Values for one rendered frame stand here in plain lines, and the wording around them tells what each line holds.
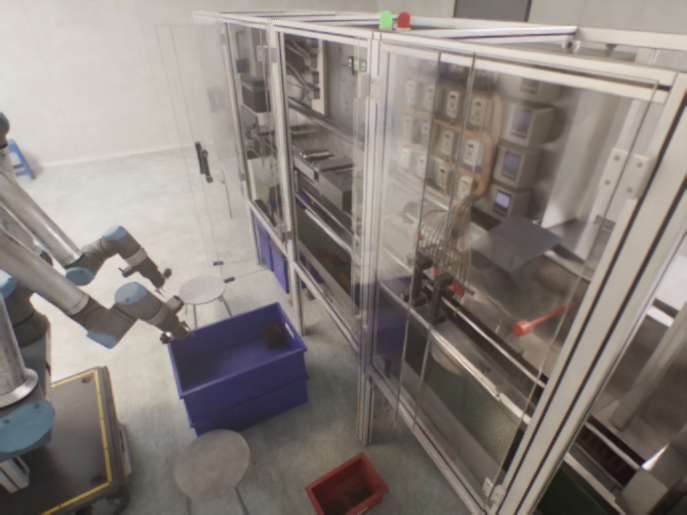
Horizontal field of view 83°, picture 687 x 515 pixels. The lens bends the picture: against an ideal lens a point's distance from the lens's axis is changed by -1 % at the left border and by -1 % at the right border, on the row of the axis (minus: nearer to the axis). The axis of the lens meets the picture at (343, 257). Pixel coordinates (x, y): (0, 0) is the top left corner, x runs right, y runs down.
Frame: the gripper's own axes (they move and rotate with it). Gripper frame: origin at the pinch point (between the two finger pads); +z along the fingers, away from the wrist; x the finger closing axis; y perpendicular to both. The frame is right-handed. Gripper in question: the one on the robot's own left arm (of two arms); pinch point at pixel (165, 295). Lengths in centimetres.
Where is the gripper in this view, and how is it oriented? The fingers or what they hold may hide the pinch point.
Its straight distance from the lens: 196.4
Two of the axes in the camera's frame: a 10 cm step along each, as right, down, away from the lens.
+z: 4.1, 7.3, 5.5
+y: 8.3, -5.5, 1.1
